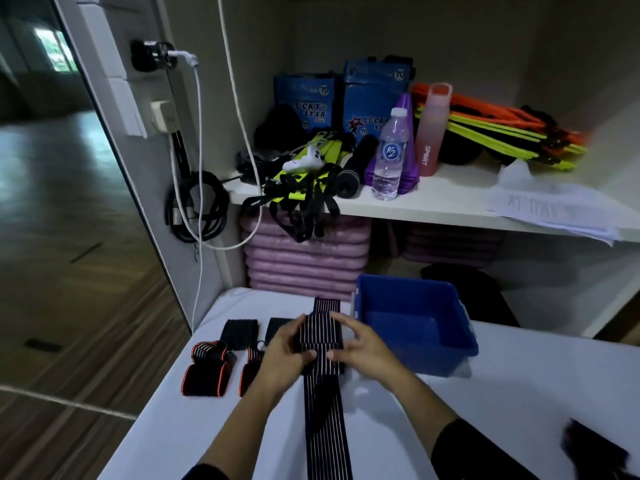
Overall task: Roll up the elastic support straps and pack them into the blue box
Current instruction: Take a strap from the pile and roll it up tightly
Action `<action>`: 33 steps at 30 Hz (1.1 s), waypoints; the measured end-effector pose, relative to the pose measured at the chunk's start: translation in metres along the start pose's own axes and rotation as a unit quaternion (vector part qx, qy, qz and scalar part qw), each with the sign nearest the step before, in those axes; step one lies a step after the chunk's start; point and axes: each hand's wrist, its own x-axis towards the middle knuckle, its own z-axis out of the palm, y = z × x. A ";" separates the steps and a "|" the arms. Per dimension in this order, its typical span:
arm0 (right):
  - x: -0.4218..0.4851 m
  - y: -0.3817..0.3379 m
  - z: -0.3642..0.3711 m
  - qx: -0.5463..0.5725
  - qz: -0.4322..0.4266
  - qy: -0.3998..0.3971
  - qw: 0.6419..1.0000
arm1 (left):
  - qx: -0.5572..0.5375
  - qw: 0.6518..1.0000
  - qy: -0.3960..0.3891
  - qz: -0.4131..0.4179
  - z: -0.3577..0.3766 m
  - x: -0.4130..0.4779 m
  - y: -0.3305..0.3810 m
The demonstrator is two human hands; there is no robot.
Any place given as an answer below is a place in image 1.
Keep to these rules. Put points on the person's right hand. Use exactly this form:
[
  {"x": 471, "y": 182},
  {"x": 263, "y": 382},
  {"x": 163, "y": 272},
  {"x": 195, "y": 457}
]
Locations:
[{"x": 372, "y": 357}]

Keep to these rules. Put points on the person's left hand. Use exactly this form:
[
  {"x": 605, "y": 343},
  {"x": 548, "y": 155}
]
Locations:
[{"x": 280, "y": 364}]

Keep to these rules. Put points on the blue plastic bin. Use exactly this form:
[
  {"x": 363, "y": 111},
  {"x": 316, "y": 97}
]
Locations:
[{"x": 425, "y": 344}]

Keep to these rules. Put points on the person's right forearm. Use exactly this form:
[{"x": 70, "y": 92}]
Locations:
[{"x": 425, "y": 409}]

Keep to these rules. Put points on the person's left forearm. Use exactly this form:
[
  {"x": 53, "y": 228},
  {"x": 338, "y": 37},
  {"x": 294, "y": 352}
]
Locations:
[{"x": 235, "y": 434}]

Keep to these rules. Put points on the stack of pink mats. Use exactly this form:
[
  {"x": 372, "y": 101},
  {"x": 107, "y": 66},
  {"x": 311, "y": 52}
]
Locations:
[
  {"x": 305, "y": 264},
  {"x": 450, "y": 244}
]

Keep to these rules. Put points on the black chair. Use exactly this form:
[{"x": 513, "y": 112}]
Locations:
[{"x": 475, "y": 294}]

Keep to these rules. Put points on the white shelf unit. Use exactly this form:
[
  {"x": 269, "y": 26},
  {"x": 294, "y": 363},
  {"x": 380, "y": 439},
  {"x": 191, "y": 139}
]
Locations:
[{"x": 440, "y": 204}]

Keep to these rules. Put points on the purple bottle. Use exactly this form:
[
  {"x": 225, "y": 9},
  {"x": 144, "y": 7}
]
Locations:
[{"x": 410, "y": 174}]

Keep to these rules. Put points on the clear plastic water bottle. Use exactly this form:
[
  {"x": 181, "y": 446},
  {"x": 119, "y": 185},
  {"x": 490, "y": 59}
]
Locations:
[{"x": 387, "y": 169}]

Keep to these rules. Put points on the black cylindrical roller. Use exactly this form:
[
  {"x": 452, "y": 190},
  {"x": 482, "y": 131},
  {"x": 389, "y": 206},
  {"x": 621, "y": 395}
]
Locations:
[{"x": 352, "y": 169}]

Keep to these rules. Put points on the white handheld controller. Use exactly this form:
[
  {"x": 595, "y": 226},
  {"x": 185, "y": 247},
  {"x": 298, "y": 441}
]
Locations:
[{"x": 302, "y": 162}]

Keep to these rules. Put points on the black round bag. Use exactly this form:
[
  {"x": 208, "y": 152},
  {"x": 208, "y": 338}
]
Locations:
[{"x": 457, "y": 149}]

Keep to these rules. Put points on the pink sport bottle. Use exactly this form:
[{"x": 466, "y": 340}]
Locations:
[{"x": 430, "y": 139}]

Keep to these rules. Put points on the white paper sheets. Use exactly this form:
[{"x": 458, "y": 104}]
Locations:
[{"x": 550, "y": 207}]

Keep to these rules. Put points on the black cloth bag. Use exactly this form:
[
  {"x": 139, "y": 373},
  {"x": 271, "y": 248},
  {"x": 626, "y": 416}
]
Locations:
[{"x": 277, "y": 129}]

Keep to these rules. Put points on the large blue package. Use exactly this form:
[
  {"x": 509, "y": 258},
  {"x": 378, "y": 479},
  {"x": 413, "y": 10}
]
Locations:
[{"x": 370, "y": 99}]

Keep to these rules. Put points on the yellow orange agility ladder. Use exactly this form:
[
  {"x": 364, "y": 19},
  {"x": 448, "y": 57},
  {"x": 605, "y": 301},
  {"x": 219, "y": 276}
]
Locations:
[{"x": 500, "y": 129}]

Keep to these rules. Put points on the small blue package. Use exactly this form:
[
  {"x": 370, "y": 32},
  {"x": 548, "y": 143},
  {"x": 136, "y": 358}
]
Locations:
[{"x": 302, "y": 102}]

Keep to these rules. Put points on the white charger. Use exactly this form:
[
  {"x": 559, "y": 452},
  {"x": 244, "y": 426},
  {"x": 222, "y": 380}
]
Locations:
[{"x": 162, "y": 115}]

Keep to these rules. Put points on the black plug adapter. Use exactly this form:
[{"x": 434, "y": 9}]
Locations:
[{"x": 150, "y": 55}]

